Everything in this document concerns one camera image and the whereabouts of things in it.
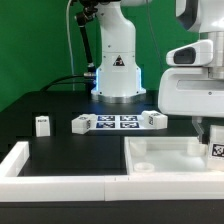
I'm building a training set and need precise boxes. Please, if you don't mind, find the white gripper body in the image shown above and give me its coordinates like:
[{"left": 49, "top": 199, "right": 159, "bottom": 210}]
[{"left": 158, "top": 67, "right": 224, "bottom": 117}]

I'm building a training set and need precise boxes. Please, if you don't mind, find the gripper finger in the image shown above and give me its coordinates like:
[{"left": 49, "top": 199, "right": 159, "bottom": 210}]
[{"left": 192, "top": 116, "right": 204, "bottom": 142}]

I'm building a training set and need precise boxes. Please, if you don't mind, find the AprilTag marker sheet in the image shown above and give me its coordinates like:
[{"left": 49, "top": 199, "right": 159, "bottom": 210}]
[{"left": 96, "top": 115, "right": 140, "bottom": 129}]

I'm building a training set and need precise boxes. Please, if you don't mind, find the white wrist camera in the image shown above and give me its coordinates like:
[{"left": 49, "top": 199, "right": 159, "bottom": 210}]
[{"left": 166, "top": 39, "right": 213, "bottom": 67}]

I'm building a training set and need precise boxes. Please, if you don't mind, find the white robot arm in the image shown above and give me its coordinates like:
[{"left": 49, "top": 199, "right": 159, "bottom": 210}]
[{"left": 76, "top": 0, "right": 224, "bottom": 133}]

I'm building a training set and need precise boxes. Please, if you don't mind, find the black cable bundle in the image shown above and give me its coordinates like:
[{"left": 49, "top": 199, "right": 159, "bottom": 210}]
[{"left": 39, "top": 74, "right": 98, "bottom": 93}]

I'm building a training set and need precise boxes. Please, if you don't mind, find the white square tabletop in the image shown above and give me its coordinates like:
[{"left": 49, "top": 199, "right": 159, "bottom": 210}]
[{"left": 124, "top": 137, "right": 218, "bottom": 175}]

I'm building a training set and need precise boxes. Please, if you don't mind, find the grey hanging cable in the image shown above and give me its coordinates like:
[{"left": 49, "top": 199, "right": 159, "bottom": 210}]
[{"left": 65, "top": 0, "right": 76, "bottom": 92}]

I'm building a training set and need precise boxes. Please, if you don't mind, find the white U-shaped fence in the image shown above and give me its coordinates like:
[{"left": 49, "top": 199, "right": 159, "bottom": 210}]
[{"left": 0, "top": 141, "right": 224, "bottom": 202}]

